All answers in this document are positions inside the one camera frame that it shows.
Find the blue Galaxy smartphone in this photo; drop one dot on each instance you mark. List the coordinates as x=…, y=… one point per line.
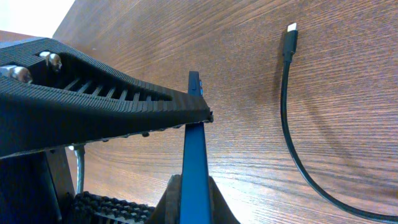
x=195, y=200

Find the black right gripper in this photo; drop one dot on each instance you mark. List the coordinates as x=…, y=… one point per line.
x=75, y=99

